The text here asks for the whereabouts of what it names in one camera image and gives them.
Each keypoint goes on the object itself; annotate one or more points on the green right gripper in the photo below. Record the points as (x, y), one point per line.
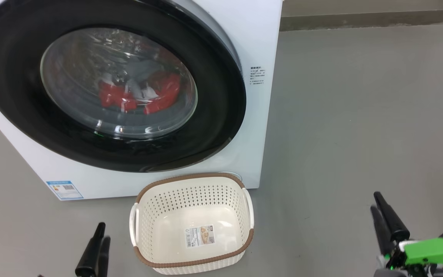
(429, 252)

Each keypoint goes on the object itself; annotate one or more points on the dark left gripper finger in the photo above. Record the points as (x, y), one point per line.
(89, 257)
(104, 257)

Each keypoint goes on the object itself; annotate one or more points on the black round glass washer door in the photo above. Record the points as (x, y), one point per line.
(221, 115)

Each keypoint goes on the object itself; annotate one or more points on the cream perforated basket brown rim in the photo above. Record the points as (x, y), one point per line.
(190, 265)

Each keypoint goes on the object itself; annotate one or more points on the printed product label sticker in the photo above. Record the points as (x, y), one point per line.
(200, 236)

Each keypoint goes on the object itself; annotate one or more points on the white front-load washing machine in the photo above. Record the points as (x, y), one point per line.
(244, 38)

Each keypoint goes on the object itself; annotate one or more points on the blue energy label sticker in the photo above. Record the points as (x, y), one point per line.
(64, 189)

